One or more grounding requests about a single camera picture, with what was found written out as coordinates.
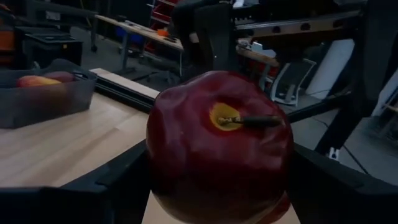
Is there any grey plastic basket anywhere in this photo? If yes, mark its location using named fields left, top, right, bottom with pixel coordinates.
left=0, top=58, right=98, bottom=129

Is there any red and yellow apple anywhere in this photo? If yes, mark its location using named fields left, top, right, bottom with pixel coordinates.
left=16, top=75, right=62, bottom=88

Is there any black aluminium table frame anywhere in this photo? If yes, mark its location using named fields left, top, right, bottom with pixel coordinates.
left=93, top=74, right=162, bottom=113

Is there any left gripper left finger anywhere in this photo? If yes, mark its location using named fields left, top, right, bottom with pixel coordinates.
left=0, top=139, right=153, bottom=224

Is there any wooden desk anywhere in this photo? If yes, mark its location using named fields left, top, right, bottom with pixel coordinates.
left=91, top=14, right=185, bottom=77

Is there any white chair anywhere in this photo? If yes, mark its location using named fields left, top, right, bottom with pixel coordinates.
left=269, top=58, right=318, bottom=107

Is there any black cart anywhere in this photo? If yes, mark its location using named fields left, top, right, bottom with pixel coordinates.
left=14, top=26, right=84, bottom=68

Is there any metal beam with holes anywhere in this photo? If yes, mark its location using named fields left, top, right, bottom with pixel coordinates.
left=233, top=11, right=362, bottom=39

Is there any black metal stand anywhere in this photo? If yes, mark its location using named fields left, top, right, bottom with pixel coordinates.
left=313, top=0, right=398, bottom=156

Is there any person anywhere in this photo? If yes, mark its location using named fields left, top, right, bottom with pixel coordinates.
left=170, top=0, right=240, bottom=82

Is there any white panel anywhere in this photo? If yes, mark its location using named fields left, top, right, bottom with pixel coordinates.
left=306, top=39, right=356, bottom=100

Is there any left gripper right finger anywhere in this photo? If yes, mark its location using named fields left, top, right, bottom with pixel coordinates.
left=287, top=142, right=398, bottom=224

